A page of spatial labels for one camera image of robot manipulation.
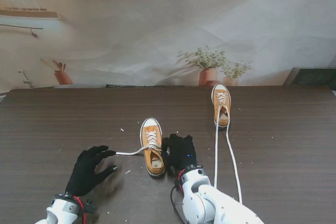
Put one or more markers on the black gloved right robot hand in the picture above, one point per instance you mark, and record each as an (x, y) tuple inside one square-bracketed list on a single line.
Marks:
[(181, 153)]

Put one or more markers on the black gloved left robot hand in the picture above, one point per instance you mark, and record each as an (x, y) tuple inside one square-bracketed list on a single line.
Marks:
[(86, 171)]

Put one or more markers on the yellow canvas sneaker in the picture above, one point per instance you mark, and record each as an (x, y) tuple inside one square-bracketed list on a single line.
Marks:
[(223, 121), (155, 166)]

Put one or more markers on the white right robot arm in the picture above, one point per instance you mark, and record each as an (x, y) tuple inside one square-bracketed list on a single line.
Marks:
[(210, 200)]

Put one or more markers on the black left wrist box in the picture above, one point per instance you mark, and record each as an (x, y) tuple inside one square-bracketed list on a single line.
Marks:
[(89, 207)]

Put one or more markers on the printed kitchen backdrop cloth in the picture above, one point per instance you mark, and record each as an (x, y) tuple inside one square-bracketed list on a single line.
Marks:
[(157, 24)]

